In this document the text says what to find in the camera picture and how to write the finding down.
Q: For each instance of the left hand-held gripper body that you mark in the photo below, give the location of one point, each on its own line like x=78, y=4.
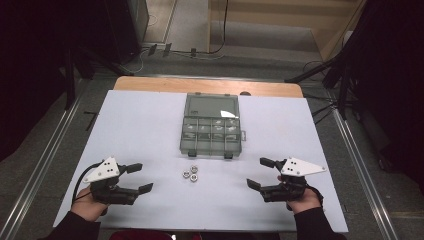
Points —
x=106, y=186

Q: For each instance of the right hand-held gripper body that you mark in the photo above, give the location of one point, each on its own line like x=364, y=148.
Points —
x=288, y=186

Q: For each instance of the silver metal hex nut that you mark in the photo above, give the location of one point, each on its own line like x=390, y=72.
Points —
x=194, y=169
x=186, y=174
x=193, y=178

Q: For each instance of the grey clear plastic organizer box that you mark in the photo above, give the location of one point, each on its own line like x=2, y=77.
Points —
x=210, y=125

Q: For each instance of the person's right hand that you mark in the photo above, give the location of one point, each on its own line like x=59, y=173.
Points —
x=306, y=203

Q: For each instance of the person's left hand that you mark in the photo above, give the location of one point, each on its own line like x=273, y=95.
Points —
x=87, y=206

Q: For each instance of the white table mat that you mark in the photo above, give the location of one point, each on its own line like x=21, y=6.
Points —
x=140, y=133

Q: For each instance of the wooden table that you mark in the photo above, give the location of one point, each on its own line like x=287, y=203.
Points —
x=166, y=85

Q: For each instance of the black metal stand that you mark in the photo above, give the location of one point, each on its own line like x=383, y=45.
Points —
x=70, y=80

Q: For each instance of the black tripod stand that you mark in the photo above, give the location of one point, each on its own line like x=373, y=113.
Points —
x=340, y=76

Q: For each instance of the black power plug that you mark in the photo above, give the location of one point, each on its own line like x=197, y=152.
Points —
x=167, y=49
x=152, y=49
x=193, y=52

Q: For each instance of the black computer tower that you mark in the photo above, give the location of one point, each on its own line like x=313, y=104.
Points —
x=125, y=26

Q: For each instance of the metal floor rail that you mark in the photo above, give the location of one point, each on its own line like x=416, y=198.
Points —
x=43, y=160
x=363, y=173

